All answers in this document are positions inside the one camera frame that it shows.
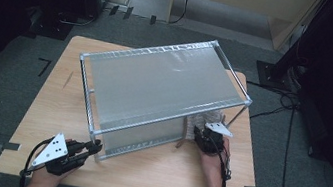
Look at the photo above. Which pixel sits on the black metal stand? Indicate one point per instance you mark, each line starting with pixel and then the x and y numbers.
pixel 272 75

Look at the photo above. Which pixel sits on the grey metal shelf rack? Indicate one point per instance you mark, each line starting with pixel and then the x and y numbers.
pixel 162 86

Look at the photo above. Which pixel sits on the person's left hand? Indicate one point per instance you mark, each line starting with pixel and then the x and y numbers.
pixel 42 183

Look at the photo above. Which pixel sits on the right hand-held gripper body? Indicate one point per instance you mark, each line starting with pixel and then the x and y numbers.
pixel 212 143

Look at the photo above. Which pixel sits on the person's right hand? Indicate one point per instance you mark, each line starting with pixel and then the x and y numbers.
pixel 215 165

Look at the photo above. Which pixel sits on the black stand base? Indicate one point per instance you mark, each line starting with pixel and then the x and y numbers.
pixel 50 26

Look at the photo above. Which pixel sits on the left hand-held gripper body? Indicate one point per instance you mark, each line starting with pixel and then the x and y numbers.
pixel 53 153

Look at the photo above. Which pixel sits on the black floor tape strip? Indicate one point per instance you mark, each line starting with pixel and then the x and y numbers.
pixel 114 10
pixel 153 19
pixel 128 13

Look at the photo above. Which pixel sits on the white fluffy towel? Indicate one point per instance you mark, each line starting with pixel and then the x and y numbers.
pixel 195 120

